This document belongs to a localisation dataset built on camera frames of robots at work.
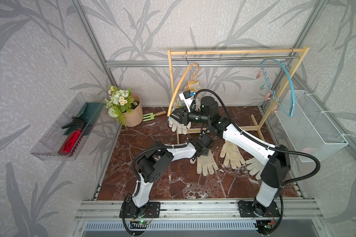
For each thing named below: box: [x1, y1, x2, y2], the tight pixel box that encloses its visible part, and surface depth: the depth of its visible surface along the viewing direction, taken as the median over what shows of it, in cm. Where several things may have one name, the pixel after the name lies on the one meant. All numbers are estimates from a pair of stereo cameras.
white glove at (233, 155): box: [220, 140, 246, 170], surface depth 93 cm
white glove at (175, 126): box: [168, 116, 192, 135], surface depth 91 cm
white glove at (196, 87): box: [190, 81, 201, 93], surface depth 93 cm
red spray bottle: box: [57, 117, 88, 158], surface depth 61 cm
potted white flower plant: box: [104, 84, 144, 128], surface depth 88 cm
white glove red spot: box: [178, 93, 194, 113], surface depth 63 cm
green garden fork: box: [142, 110, 167, 122], surface depth 118 cm
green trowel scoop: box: [62, 101, 103, 136], surface depth 68 cm
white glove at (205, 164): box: [189, 149, 219, 177], surface depth 91 cm
